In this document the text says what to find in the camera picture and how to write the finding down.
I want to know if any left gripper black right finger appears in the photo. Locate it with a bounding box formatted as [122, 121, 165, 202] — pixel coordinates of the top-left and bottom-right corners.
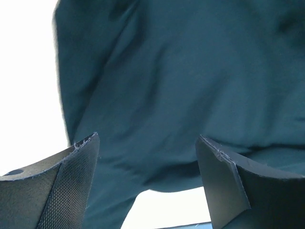
[196, 136, 305, 229]

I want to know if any black t shirt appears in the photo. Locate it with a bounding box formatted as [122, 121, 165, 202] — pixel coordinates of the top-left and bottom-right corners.
[55, 0, 305, 229]

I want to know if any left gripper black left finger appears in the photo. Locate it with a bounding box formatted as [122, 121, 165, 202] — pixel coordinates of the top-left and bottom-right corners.
[0, 133, 100, 229]

